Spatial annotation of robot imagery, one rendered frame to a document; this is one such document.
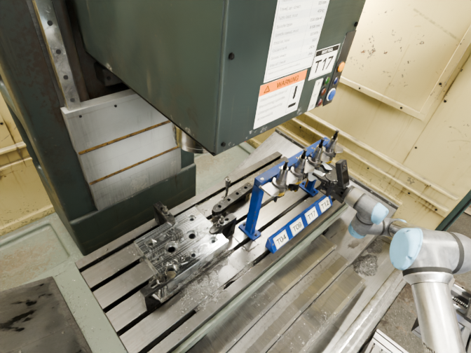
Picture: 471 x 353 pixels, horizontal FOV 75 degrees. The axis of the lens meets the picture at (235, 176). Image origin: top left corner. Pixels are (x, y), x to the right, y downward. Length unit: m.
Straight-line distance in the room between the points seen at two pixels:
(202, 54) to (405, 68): 1.16
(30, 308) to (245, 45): 1.36
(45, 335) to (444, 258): 1.40
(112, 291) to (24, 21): 0.90
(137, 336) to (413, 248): 0.89
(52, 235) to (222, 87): 1.51
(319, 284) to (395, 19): 1.20
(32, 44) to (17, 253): 1.12
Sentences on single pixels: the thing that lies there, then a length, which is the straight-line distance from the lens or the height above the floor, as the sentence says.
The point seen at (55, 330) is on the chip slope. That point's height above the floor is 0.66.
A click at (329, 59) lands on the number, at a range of 0.83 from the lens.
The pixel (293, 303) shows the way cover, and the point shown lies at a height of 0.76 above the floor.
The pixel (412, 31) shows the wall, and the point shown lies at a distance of 1.57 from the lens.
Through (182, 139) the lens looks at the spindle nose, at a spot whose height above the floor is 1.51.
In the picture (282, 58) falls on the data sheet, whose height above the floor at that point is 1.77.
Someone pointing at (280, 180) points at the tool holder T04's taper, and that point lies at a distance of 1.14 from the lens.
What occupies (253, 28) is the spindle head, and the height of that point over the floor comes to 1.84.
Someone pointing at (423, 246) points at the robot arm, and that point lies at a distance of 0.95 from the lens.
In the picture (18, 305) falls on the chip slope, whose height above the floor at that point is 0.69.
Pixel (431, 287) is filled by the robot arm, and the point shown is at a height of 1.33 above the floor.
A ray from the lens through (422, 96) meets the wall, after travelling 1.59.
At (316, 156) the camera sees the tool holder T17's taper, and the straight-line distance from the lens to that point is 1.29.
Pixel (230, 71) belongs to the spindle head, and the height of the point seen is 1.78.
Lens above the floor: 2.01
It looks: 43 degrees down
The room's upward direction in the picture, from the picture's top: 8 degrees clockwise
